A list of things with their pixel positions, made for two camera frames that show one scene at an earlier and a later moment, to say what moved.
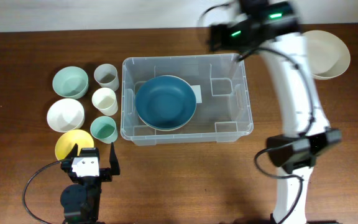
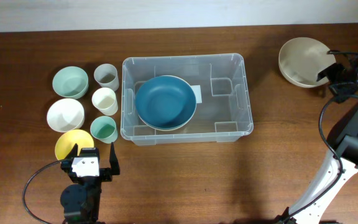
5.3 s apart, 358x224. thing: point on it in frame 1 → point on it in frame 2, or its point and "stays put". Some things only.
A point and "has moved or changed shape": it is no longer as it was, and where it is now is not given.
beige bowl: [329, 55] has moved or changed shape
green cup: [104, 129] stays put
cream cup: [104, 100] stays put
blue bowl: [165, 101] stays put
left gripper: [107, 173] stays put
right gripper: [229, 41] → [329, 72]
